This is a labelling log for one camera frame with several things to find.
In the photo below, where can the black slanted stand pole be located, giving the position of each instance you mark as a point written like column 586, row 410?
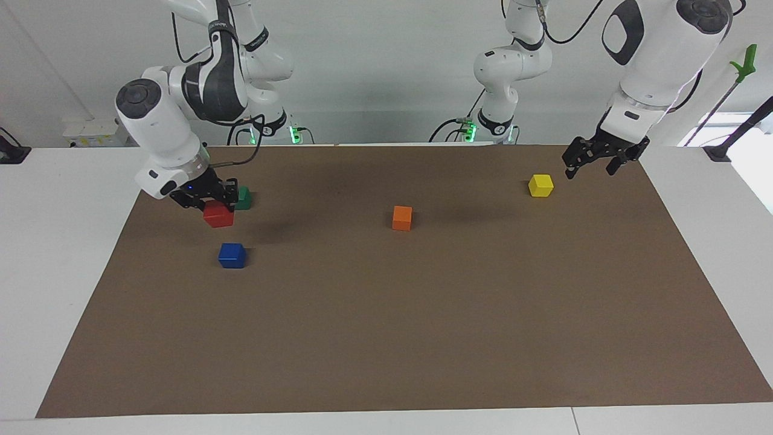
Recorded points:
column 746, row 127

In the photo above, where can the black clamp mount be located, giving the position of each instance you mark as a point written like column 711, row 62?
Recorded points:
column 12, row 151

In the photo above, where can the green wooden block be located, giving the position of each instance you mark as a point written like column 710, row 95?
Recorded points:
column 244, row 199

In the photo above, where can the brown table mat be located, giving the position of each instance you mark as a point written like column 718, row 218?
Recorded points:
column 392, row 320

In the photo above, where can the white wall socket box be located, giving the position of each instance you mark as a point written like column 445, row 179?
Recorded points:
column 90, row 132

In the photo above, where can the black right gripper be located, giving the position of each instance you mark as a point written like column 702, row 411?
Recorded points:
column 205, row 187

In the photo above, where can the yellow wooden block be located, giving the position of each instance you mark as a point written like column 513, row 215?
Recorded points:
column 540, row 185

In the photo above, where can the red wooden block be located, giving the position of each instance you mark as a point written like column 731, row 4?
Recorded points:
column 217, row 216

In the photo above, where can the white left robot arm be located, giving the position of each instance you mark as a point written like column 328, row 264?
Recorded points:
column 658, row 54

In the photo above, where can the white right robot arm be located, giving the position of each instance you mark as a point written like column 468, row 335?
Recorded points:
column 157, row 121

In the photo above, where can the green tipped metal pole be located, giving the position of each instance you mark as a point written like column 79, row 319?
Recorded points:
column 734, row 84

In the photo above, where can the blue wooden block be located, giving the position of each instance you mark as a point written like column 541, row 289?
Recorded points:
column 232, row 255

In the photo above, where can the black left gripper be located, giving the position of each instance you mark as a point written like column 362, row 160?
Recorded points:
column 607, row 142

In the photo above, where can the orange wooden block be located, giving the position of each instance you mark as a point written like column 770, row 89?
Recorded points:
column 402, row 218

